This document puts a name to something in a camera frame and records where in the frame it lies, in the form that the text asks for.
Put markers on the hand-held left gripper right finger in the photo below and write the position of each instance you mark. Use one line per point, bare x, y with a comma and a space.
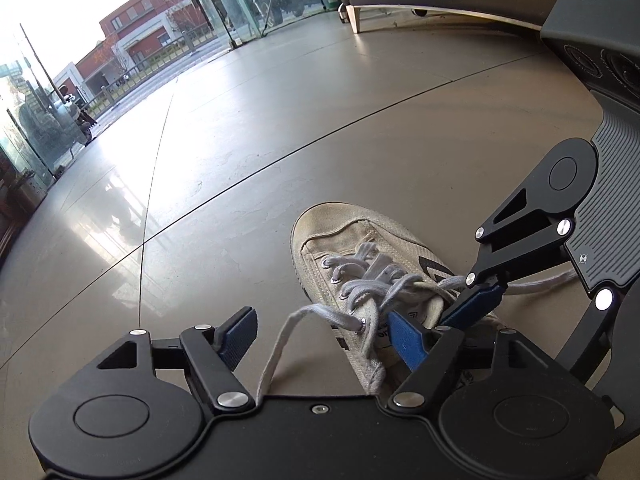
406, 342

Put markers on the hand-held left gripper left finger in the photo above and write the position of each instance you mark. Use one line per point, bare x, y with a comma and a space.
240, 335

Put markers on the white canvas shoe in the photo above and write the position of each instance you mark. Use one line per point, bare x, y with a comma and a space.
340, 230

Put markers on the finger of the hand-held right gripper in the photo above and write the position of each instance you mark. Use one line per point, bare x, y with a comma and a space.
585, 335
475, 300

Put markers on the red brick building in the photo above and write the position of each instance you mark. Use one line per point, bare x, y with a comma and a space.
150, 20

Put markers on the white shoelace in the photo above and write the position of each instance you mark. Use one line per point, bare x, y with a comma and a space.
380, 280

